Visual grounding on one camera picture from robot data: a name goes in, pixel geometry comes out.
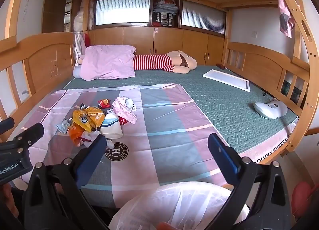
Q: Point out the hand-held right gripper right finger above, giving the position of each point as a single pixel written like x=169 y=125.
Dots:
x=224 y=157

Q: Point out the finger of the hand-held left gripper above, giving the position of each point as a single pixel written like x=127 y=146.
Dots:
x=30 y=134
x=6 y=123

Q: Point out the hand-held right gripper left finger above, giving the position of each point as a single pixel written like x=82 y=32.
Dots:
x=92 y=156

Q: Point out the white tissue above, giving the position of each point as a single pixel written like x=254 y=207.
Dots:
x=91 y=136

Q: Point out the orange wrapper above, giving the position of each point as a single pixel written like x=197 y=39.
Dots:
x=74 y=134

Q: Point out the blue face mask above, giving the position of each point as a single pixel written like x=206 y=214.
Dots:
x=62 y=127

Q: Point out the small red box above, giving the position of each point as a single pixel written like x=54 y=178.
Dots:
x=123 y=120

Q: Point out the red snack wrapper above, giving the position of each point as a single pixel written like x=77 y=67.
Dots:
x=104 y=103

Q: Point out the pink plastic packet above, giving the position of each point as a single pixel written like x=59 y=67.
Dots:
x=122 y=109

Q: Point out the white bin with plastic liner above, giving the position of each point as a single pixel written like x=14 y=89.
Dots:
x=179 y=205

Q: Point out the white bag with blue stripe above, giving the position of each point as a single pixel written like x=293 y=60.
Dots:
x=111 y=127

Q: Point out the yellow snack bag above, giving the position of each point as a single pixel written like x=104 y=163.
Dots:
x=88 y=119

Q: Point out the pink bed sheet with pattern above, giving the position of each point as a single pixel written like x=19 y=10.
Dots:
x=271 y=144

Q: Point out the green patterned mattress pad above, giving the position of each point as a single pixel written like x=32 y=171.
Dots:
x=224 y=102

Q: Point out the plaid pink grey bed sheet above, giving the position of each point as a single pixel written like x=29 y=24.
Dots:
x=159 y=130

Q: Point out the light blue pillow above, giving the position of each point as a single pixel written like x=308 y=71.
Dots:
x=77 y=72

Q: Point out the pink round object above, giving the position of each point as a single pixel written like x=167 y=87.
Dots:
x=302 y=195

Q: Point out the small dark brown object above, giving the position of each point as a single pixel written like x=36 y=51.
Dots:
x=220 y=66

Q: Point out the pink pillow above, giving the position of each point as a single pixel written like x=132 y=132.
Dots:
x=107 y=62

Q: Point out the white hanging towel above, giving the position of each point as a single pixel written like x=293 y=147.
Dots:
x=77 y=44

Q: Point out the red cloth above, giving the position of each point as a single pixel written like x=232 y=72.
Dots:
x=87 y=40

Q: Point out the plush toy with striped shirt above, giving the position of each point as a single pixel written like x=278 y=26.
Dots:
x=154 y=62

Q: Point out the wooden bookshelf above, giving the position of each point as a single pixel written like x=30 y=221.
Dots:
x=67 y=12

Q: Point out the white stuffed bag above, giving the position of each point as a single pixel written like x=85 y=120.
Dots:
x=81 y=17

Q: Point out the wide frosted glass window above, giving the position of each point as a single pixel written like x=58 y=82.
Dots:
x=122 y=10

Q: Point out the pink hanging cloth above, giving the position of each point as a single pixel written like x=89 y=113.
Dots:
x=284 y=17

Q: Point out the cluttered shelf niche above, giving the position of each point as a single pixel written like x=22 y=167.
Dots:
x=164 y=11

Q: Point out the white canvas frame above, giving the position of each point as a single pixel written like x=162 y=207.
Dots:
x=224 y=79

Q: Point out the wooden bunk bed frame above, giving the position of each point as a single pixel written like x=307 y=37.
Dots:
x=42 y=52

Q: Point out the white wall outlet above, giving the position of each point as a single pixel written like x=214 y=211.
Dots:
x=254 y=34

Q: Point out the wooden wall cabinet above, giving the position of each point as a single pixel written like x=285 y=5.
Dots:
x=169 y=42

